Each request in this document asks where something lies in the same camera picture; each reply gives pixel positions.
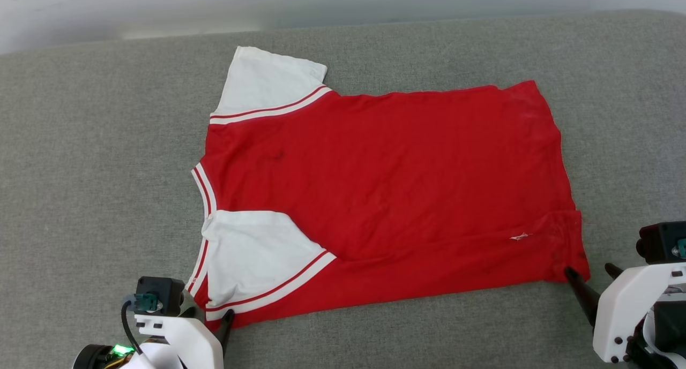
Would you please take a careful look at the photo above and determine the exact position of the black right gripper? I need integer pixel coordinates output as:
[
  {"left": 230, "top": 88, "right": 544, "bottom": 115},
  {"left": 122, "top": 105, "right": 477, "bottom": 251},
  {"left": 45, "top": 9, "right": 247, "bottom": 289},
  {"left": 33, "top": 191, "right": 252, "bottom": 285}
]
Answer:
[{"left": 564, "top": 262, "right": 686, "bottom": 369}]

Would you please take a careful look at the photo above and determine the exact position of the red and white basketball jersey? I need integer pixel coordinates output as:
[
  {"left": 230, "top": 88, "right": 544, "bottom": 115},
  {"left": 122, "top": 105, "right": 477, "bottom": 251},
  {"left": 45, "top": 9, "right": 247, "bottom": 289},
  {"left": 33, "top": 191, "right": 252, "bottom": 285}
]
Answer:
[{"left": 185, "top": 46, "right": 591, "bottom": 331}]

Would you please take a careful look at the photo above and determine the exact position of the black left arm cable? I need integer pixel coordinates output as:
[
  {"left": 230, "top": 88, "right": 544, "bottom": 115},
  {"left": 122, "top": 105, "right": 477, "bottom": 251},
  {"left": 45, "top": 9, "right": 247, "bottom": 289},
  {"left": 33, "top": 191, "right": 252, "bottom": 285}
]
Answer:
[{"left": 121, "top": 296, "right": 144, "bottom": 357}]

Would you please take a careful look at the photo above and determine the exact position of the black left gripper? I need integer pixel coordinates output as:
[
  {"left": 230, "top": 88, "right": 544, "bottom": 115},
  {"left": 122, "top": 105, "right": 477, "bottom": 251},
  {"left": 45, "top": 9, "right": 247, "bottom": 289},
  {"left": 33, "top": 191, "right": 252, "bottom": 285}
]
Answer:
[{"left": 72, "top": 306, "right": 236, "bottom": 369}]

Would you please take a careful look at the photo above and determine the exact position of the teal left camera connector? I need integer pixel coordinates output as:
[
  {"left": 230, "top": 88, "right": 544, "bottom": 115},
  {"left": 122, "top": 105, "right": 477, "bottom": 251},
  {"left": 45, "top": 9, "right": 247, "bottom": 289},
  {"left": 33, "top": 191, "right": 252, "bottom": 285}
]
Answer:
[{"left": 133, "top": 293, "right": 162, "bottom": 312}]

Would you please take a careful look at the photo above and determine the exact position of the white right camera bracket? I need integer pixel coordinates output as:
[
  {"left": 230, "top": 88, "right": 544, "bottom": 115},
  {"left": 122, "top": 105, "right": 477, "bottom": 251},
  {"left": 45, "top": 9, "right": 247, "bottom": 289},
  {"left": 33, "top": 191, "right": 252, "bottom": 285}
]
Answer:
[{"left": 592, "top": 262, "right": 686, "bottom": 364}]

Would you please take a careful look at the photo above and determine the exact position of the white left camera bracket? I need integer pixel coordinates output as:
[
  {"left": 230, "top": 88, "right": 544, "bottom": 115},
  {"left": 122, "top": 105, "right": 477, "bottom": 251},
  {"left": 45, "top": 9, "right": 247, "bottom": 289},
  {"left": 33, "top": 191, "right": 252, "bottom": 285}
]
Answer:
[{"left": 134, "top": 314, "right": 225, "bottom": 369}]

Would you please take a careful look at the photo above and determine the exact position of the white camera bracket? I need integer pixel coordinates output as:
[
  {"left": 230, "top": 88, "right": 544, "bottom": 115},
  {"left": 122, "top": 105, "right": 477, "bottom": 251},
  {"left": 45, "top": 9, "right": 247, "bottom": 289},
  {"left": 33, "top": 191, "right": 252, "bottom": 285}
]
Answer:
[
  {"left": 134, "top": 314, "right": 225, "bottom": 369},
  {"left": 592, "top": 262, "right": 686, "bottom": 364}
]

